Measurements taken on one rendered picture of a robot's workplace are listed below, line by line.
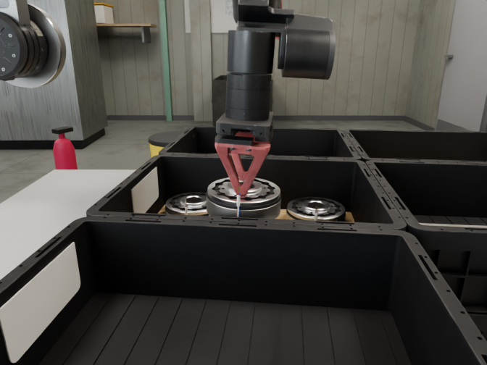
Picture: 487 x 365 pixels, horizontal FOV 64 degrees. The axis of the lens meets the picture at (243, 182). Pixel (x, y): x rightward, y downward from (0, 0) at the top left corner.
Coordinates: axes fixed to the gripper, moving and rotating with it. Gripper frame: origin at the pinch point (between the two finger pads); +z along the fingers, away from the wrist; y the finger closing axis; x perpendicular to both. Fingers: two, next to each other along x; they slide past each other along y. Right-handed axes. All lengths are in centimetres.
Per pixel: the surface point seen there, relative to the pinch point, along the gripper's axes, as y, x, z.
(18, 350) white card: -24.7, 17.2, 9.1
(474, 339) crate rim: -26.0, -19.8, 0.7
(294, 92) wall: 599, -15, 58
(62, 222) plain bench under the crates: 35, 50, 29
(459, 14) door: 488, -201, -59
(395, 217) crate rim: -4.7, -19.5, 1.1
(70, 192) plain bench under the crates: 57, 60, 29
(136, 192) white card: 6.0, 17.8, 5.6
